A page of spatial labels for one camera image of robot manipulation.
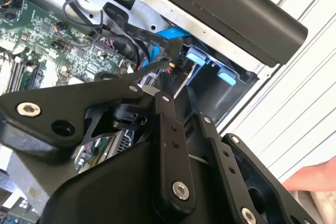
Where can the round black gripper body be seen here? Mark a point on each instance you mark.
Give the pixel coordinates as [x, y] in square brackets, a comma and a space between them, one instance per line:
[110, 190]

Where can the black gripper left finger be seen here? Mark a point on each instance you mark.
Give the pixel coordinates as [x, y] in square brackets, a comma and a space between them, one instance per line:
[52, 103]

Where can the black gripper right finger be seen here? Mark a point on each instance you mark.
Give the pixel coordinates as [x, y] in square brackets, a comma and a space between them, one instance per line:
[227, 161]

